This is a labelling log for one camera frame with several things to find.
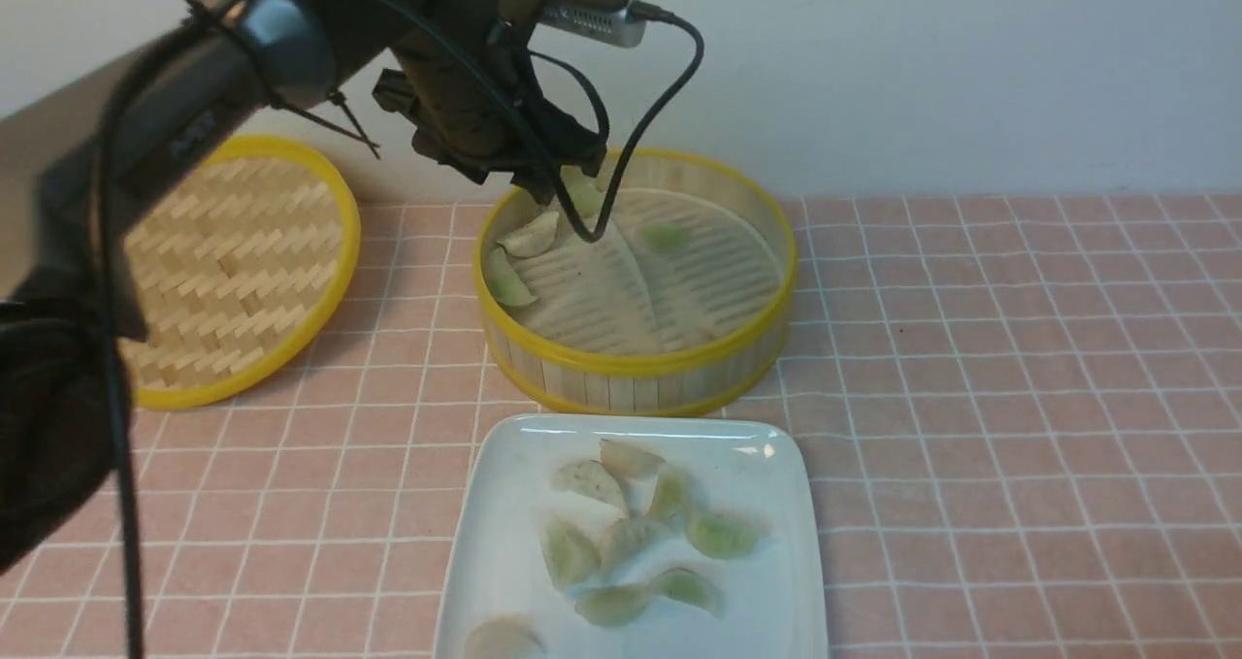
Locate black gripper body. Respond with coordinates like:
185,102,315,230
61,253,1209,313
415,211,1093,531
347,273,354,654
374,0,609,189

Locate pale dumpling steamer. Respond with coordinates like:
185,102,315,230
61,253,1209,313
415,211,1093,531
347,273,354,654
461,616,546,659
646,463,693,522

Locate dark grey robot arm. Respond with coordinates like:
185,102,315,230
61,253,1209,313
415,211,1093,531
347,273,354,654
2,0,630,570

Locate speckled dumpling upper left plate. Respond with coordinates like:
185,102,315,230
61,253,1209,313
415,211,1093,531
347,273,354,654
550,459,628,514

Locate pale dumpling top of plate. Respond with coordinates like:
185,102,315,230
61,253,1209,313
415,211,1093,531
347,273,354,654
599,439,666,480

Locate pale dumpling of plate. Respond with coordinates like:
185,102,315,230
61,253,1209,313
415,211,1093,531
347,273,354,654
599,439,666,480
597,516,673,578

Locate green dumpling left of plate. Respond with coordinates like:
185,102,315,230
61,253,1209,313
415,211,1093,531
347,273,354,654
540,518,602,591

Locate green dumpling of plate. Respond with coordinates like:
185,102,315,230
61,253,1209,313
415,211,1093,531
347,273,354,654
684,509,768,560
540,518,602,591

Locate white square plate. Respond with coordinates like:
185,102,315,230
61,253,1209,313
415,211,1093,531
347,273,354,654
432,415,833,658

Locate pale dumpling centre of plate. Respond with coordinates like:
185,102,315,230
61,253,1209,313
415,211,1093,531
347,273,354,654
597,516,673,578

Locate green dumpling right of plate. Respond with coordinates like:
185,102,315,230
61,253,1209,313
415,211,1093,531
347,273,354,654
684,509,768,560

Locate pale green dumpling bottom plate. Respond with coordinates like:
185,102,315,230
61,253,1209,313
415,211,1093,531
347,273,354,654
573,585,653,628

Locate green dumpling bottom right plate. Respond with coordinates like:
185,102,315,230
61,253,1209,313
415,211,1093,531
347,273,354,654
646,567,724,618

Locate green dumpling steamer back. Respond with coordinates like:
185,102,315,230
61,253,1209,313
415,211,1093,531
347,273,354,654
561,171,605,221

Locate green dumpling steamer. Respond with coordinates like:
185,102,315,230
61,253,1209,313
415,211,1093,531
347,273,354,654
479,244,539,309
561,171,605,221

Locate green dumpling steamer front left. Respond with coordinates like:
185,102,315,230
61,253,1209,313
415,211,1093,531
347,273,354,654
479,244,539,309

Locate yellow rimmed bamboo steamer lid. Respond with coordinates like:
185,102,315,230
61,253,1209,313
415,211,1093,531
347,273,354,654
120,134,361,411

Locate yellow rimmed bamboo steamer basket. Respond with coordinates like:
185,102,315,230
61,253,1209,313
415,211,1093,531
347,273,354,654
472,149,799,415

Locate black cable tie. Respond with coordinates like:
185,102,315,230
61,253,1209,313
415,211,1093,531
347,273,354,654
147,0,381,160

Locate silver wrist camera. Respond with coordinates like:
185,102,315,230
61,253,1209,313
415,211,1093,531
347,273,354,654
501,0,646,48

